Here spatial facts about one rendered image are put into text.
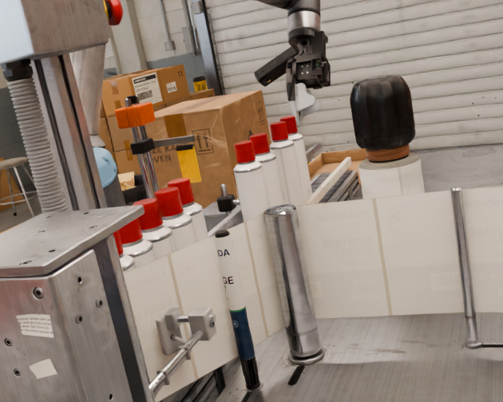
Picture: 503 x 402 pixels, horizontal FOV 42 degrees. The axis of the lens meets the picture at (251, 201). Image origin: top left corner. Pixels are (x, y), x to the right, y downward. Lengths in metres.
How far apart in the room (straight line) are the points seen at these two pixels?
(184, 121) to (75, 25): 0.77
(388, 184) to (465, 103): 4.37
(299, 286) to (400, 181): 0.22
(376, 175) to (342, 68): 4.59
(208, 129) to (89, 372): 1.09
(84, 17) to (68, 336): 0.44
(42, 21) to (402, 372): 0.56
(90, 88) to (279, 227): 0.71
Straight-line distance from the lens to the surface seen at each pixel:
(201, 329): 0.67
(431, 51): 5.25
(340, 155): 2.07
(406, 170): 0.90
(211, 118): 1.52
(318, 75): 1.49
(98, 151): 1.28
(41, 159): 0.85
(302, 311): 0.78
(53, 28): 0.81
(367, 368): 0.78
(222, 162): 1.53
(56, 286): 0.47
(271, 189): 1.22
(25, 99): 0.84
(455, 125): 5.30
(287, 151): 1.32
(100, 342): 0.51
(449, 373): 0.76
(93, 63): 1.36
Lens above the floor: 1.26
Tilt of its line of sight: 14 degrees down
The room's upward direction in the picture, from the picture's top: 11 degrees counter-clockwise
